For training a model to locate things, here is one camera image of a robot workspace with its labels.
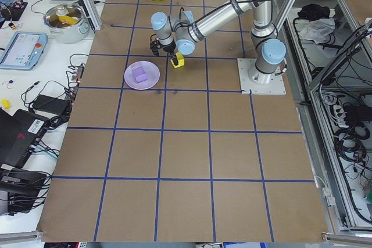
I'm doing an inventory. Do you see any aluminium table edge bar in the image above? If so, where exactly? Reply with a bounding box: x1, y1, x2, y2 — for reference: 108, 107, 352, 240
0, 229, 45, 243
321, 231, 372, 244

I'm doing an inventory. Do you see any black cable bundle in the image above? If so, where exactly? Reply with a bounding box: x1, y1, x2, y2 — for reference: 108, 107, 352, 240
333, 125, 369, 160

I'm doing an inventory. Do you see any V-shaped metal bar frame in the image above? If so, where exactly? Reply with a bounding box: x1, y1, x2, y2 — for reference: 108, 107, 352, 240
286, 0, 372, 231

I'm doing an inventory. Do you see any white power strip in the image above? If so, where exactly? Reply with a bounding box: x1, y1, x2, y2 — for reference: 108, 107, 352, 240
331, 104, 348, 127

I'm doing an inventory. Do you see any black crumpled cloth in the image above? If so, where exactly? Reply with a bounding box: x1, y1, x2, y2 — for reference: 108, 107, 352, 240
297, 3, 331, 20

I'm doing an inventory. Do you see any purple plastic plate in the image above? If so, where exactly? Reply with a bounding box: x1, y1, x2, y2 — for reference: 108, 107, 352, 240
124, 60, 161, 91

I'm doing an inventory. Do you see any steel pot with glass lid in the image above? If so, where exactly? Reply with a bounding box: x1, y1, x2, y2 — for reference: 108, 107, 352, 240
42, 3, 90, 45

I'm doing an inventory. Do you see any black electronic device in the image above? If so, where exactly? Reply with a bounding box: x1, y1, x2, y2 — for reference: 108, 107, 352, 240
0, 169, 52, 215

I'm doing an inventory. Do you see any black power strip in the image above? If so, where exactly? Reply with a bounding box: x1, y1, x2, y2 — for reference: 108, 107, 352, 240
67, 64, 85, 84

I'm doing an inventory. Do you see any black computer with red logo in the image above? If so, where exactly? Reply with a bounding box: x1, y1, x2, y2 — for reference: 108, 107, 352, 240
0, 108, 49, 170

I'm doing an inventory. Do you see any purple foam block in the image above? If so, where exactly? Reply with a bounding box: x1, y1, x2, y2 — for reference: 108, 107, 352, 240
132, 67, 148, 84

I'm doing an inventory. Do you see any white crumpled cloth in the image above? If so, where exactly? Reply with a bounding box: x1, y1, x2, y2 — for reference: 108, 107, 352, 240
299, 17, 337, 45

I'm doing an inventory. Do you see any yellow foam block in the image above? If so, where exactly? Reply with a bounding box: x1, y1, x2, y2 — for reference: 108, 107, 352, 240
170, 52, 186, 70

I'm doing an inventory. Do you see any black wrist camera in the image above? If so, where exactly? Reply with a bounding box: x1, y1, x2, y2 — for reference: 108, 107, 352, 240
149, 34, 162, 57

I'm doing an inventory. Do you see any black power adapter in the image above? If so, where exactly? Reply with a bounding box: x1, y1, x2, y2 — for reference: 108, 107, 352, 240
31, 94, 71, 114

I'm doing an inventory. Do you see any black mat with electronics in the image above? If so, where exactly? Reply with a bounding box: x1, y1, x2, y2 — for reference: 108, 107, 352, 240
0, 0, 29, 24

